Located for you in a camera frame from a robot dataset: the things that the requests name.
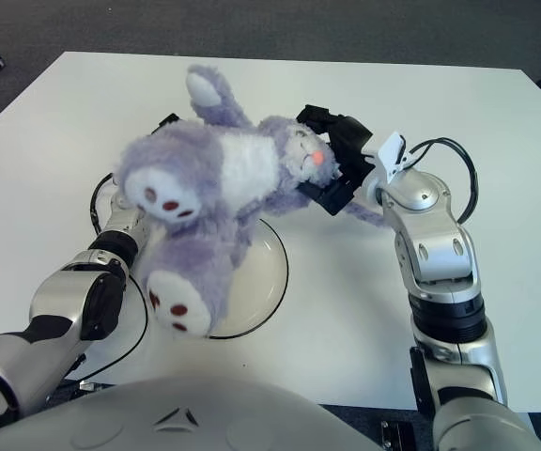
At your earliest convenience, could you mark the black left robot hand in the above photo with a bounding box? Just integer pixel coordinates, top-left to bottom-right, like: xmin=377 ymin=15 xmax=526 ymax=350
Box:
xmin=150 ymin=112 xmax=180 ymax=135

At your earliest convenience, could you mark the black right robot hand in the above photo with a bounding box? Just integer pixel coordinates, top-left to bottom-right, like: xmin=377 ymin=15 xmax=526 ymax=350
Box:
xmin=296 ymin=103 xmax=375 ymax=217

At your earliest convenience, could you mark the purple plush bunny doll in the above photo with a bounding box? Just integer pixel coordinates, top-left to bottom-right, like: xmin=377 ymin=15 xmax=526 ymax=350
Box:
xmin=113 ymin=64 xmax=394 ymax=339

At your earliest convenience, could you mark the white plate with black rim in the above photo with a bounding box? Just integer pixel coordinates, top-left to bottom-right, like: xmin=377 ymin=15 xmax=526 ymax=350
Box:
xmin=209 ymin=218 xmax=290 ymax=340

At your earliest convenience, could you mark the grey robot torso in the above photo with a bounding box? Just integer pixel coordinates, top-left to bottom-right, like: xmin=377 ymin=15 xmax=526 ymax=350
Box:
xmin=0 ymin=375 xmax=384 ymax=451

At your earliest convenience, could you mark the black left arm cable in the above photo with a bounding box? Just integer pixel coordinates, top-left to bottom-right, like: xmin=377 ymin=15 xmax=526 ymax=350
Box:
xmin=89 ymin=172 xmax=149 ymax=381

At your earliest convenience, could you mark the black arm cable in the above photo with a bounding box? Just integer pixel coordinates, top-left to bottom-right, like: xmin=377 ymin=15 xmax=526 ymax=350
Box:
xmin=409 ymin=136 xmax=481 ymax=225
xmin=89 ymin=172 xmax=149 ymax=381

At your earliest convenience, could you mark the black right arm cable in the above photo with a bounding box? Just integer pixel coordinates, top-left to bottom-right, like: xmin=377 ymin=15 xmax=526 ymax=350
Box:
xmin=409 ymin=136 xmax=481 ymax=225

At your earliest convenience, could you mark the black metal bracket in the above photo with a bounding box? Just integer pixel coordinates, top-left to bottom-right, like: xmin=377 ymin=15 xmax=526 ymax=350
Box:
xmin=380 ymin=420 xmax=415 ymax=451

